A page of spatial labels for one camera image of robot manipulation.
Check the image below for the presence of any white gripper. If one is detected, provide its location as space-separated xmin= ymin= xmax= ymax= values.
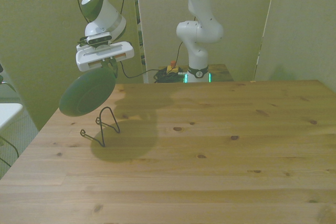
xmin=75 ymin=40 xmax=135 ymax=77

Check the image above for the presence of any green round plate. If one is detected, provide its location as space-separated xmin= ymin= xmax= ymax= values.
xmin=58 ymin=67 xmax=117 ymax=118

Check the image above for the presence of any small wooden robot base table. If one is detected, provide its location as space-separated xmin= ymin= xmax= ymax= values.
xmin=156 ymin=63 xmax=235 ymax=83

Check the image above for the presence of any yellow emergency stop box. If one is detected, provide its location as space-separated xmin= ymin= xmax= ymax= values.
xmin=166 ymin=60 xmax=180 ymax=76

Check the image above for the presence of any black hanging cable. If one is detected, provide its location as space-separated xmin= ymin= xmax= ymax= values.
xmin=116 ymin=41 xmax=184 ymax=80

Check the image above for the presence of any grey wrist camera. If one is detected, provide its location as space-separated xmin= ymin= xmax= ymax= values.
xmin=84 ymin=31 xmax=112 ymax=47

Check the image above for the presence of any black coiled cable bundle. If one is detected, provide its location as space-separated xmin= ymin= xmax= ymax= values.
xmin=153 ymin=67 xmax=185 ymax=83

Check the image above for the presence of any black wire plate stand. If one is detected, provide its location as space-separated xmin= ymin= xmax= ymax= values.
xmin=80 ymin=106 xmax=121 ymax=147

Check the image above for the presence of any black cable by side table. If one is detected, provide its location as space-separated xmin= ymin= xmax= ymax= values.
xmin=0 ymin=134 xmax=20 ymax=168

